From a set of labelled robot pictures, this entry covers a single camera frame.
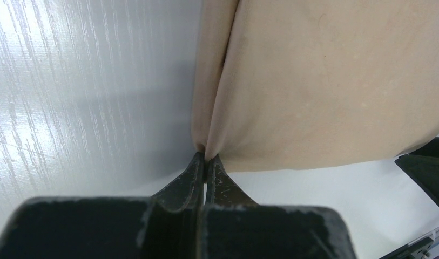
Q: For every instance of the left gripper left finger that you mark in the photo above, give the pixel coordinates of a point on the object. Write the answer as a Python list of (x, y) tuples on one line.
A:
[(163, 225)]

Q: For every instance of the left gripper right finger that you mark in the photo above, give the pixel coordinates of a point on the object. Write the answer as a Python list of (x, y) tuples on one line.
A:
[(235, 226)]

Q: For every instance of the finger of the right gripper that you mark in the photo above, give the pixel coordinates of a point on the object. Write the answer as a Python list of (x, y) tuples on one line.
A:
[(422, 166)]

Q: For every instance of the beige t shirt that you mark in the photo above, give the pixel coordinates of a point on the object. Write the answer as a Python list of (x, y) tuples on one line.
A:
[(314, 84)]

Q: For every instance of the aluminium frame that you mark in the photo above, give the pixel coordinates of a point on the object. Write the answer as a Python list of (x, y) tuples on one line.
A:
[(426, 246)]

